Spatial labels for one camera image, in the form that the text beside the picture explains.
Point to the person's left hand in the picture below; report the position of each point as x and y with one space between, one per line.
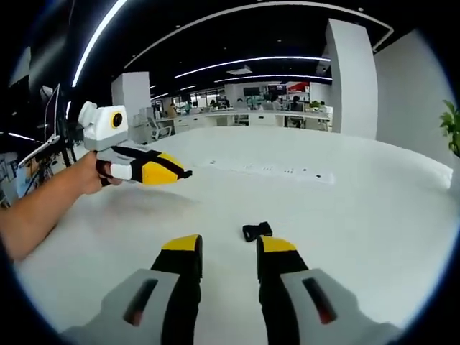
90 176

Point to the long ceiling light strip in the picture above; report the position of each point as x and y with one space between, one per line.
97 36

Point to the open silver laptop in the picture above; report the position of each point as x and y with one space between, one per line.
46 143

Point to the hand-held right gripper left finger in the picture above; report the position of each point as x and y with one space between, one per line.
143 305

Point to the green potted plant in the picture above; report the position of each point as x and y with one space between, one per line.
452 125

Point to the white office chair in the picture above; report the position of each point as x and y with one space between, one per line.
160 129

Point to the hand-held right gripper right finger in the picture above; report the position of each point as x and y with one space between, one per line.
305 305

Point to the white table socket panel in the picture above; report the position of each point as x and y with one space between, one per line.
273 170

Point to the row of white office desks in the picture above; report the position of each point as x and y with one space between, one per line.
251 118

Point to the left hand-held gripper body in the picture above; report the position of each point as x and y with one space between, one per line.
104 125

